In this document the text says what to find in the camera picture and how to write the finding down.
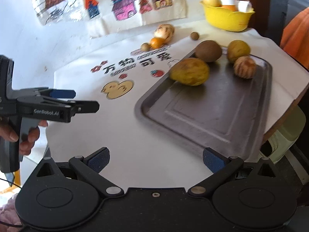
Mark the small brown round fruit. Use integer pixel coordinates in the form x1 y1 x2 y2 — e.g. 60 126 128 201
140 43 151 52

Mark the orange tangerine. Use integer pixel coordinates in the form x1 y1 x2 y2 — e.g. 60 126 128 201
149 37 165 49

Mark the large yellow-green mango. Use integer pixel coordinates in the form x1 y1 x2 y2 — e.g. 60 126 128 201
169 58 210 86

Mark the small striped pepino melon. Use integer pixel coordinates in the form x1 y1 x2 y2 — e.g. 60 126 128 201
233 55 257 79

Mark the large striped pepino melon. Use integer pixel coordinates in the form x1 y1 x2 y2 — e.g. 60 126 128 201
154 24 175 43

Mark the brown kiwi fruit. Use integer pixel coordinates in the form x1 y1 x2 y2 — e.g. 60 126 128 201
195 40 222 62

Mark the round yellow-green mango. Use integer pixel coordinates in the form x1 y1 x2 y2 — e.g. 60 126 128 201
227 40 251 63

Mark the small brown longan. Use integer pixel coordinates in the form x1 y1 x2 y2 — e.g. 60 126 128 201
190 32 199 41

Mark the person's left hand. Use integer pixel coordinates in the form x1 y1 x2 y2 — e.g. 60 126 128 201
0 119 49 156

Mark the metal baking tray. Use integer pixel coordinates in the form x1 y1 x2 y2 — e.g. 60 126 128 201
135 53 272 162

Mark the green stool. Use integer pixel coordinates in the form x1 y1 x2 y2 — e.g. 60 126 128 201
261 106 306 164

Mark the boy with fan drawing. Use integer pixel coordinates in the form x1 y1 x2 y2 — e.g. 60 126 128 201
31 0 84 26

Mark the houses drawing paper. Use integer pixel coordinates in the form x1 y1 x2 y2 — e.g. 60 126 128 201
83 0 187 38

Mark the girl in orange dress poster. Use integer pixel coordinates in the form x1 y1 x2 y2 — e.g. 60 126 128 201
280 7 309 69

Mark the yellow plastic bowl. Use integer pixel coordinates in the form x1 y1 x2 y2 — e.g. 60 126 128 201
200 2 255 32

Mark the white paper roll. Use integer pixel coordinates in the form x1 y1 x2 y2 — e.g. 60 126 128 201
236 0 254 13

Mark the yellow pear in bowl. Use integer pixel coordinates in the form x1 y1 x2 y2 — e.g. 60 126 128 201
202 0 222 7

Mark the black door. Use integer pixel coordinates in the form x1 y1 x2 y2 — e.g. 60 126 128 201
265 0 308 45

